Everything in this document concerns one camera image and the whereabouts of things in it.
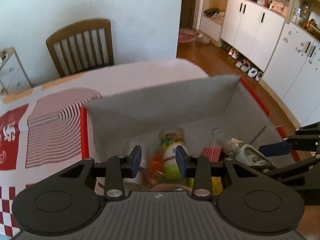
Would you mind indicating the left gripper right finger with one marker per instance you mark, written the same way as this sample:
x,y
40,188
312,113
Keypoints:
x,y
197,167

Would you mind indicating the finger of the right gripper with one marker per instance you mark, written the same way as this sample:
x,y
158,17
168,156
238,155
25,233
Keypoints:
x,y
276,149

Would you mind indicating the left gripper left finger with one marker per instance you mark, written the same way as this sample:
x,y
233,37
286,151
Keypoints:
x,y
118,168

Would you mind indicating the grey correction tape dispenser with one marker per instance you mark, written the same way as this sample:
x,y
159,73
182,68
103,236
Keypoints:
x,y
244,153

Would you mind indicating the orange red dragon keychain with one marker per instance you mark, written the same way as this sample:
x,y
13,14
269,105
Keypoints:
x,y
156,169

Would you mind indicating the green label cylinder can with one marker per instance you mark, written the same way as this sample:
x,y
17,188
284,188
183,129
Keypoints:
x,y
169,140

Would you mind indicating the red cardboard box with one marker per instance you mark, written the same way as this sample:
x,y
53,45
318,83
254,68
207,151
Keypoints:
x,y
114,125

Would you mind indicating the yellow cardboard box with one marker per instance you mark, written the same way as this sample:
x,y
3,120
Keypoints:
x,y
216,186

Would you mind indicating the red white printed tablecloth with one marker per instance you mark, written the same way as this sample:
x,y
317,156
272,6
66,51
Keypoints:
x,y
41,127

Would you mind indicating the pink white shoes pair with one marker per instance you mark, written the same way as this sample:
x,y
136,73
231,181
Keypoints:
x,y
233,53

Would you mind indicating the brown wooden chair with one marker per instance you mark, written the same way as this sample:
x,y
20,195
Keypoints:
x,y
82,46

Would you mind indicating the pink floor mat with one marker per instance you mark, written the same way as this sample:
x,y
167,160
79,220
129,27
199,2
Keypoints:
x,y
186,35

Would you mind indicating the white drawer cabinet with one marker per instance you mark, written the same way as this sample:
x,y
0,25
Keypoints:
x,y
13,77

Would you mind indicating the white wall cabinet unit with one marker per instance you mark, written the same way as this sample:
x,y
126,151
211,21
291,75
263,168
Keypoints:
x,y
281,38

